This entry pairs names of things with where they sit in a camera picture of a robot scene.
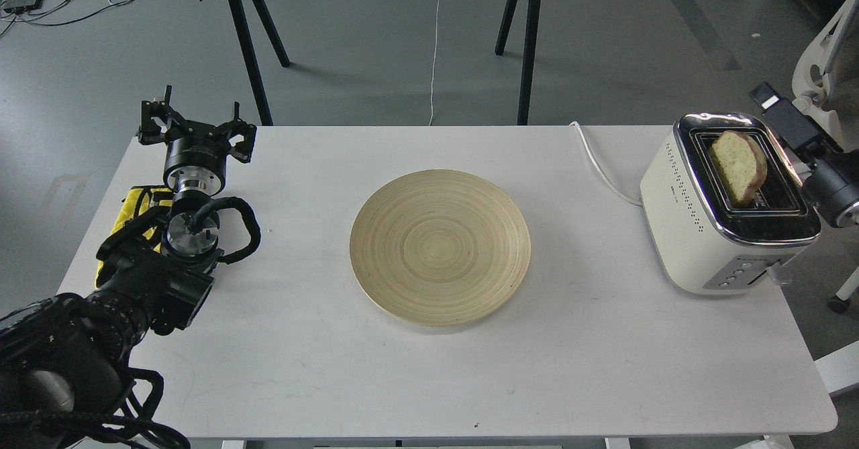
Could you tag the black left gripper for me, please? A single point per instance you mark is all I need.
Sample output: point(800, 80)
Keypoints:
point(193, 143)

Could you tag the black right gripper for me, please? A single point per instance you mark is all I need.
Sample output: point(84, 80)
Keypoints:
point(832, 186)

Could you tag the slice of brown bread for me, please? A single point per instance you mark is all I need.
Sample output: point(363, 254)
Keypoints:
point(741, 166)

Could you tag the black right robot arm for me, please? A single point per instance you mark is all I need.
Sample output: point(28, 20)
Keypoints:
point(832, 184)

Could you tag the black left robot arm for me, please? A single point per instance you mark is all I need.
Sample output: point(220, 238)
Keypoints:
point(66, 360)

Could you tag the cream and chrome toaster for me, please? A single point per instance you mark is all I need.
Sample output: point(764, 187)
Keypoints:
point(707, 245)

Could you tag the white office chair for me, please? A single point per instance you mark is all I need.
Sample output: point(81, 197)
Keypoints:
point(825, 80)

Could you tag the yellow cloth bag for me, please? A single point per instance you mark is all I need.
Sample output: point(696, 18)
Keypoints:
point(138, 201)

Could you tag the round wooden plate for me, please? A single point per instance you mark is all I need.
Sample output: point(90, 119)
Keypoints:
point(440, 248)

